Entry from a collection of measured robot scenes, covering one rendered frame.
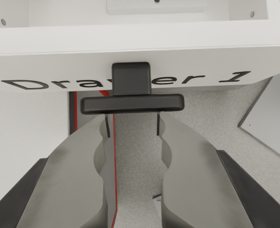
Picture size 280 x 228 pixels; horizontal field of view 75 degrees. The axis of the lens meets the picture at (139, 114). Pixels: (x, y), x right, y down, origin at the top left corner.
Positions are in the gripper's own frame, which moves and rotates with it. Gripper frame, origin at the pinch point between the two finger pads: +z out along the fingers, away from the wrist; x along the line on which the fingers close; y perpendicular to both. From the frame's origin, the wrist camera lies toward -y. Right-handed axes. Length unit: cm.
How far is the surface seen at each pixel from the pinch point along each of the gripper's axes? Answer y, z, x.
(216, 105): 44, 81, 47
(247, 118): 49, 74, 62
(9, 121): 8.1, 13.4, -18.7
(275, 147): 63, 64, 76
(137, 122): 51, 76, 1
